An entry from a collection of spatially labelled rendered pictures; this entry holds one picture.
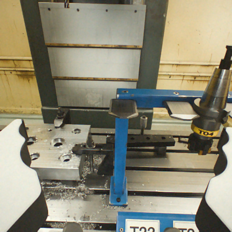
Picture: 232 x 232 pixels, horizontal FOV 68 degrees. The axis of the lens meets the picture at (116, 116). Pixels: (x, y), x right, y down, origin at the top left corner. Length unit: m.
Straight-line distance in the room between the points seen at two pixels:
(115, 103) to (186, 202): 0.38
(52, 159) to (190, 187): 0.44
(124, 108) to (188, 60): 1.13
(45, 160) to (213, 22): 1.29
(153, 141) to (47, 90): 0.70
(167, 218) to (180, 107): 0.27
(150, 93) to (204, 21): 1.09
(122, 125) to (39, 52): 0.76
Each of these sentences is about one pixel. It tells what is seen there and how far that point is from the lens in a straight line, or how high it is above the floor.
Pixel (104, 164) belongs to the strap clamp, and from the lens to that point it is 0.58.
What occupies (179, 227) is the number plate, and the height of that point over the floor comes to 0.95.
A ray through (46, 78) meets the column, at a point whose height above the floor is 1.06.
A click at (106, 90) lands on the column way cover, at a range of 0.98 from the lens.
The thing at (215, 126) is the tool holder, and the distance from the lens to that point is 0.37.
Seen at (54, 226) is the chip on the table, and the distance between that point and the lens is 0.56.
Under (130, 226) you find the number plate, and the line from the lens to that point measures 0.47.
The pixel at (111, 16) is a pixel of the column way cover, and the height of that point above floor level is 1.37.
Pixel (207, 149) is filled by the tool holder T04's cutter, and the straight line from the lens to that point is 0.40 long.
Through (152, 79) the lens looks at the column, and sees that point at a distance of 1.01.
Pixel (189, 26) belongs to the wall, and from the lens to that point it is 1.38.
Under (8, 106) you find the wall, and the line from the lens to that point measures 1.74.
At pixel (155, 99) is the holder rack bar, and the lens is 0.37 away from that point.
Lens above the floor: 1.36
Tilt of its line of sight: 29 degrees down
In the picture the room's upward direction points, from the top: 2 degrees clockwise
